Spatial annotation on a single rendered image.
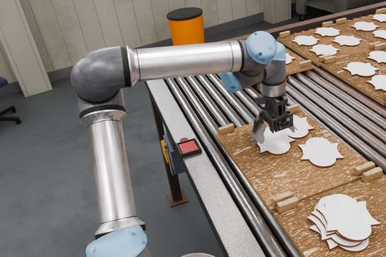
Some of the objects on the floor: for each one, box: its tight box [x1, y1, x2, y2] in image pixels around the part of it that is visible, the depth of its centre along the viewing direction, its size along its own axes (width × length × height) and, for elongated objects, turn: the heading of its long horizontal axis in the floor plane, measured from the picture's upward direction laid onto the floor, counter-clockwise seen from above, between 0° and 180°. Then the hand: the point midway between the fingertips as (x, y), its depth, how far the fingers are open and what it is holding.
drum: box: [167, 7, 204, 46], centre depth 405 cm, size 38×38×62 cm
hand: (273, 138), depth 125 cm, fingers open, 14 cm apart
